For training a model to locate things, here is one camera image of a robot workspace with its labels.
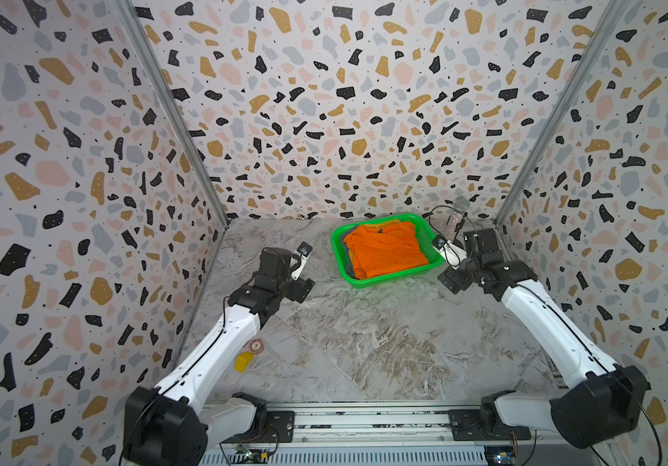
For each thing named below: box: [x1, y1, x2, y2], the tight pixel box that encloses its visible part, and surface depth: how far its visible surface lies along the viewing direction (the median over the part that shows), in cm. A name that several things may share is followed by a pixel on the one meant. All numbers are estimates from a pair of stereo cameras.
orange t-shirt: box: [343, 220, 430, 280], surface depth 104 cm
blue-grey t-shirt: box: [341, 224, 358, 279], surface depth 105 cm
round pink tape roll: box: [249, 337, 266, 355], surface depth 88 cm
